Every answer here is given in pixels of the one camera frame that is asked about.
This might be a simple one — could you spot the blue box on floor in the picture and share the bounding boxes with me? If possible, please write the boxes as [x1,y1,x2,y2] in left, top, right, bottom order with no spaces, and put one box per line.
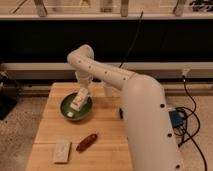
[169,111,184,128]

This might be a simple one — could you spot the black floor cables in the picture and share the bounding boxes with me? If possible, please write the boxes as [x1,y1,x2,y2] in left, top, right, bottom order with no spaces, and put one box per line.
[168,75,209,171]

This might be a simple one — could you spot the translucent plastic cup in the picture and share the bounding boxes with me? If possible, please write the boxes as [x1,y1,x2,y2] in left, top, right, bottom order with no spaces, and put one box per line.
[103,83,114,97]

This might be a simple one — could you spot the white plastic bottle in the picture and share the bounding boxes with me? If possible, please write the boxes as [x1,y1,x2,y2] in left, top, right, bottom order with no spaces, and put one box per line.
[67,87,89,117]

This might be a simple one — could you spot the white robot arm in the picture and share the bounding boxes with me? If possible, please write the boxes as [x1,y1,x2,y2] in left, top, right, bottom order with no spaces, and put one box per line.
[67,45,184,171]

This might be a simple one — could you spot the red sausage toy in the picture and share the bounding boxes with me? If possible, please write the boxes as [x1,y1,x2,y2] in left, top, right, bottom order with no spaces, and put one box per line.
[76,134,98,152]

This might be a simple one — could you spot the green ceramic bowl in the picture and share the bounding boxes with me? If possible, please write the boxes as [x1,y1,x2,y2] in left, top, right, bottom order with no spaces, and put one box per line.
[60,93,93,121]

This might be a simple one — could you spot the dark equipment at left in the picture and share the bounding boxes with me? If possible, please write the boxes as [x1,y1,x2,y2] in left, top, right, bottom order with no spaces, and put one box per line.
[0,71,21,120]

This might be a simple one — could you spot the white sponge block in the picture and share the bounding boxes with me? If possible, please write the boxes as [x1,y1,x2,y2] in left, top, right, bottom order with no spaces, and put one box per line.
[53,140,71,164]

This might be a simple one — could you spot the black hanging cable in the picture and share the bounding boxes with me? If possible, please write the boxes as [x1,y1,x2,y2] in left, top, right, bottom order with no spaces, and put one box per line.
[118,10,145,69]

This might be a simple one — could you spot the wooden table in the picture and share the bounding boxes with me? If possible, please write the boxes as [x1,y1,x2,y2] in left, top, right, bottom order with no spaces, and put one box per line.
[26,83,132,171]

